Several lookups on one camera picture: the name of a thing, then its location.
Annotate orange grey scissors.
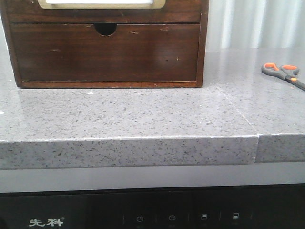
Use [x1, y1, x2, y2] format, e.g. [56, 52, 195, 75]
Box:
[261, 63, 305, 91]

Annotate black appliance control panel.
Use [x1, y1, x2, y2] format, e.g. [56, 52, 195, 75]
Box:
[0, 184, 305, 229]

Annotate wooden drawer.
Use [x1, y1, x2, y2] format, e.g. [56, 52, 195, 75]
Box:
[0, 0, 202, 23]
[11, 24, 200, 82]

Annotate dark wooden drawer cabinet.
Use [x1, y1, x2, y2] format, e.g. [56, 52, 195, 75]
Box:
[0, 0, 209, 88]

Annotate white corrugated backsplash panel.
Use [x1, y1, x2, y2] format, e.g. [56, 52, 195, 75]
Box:
[206, 0, 305, 51]

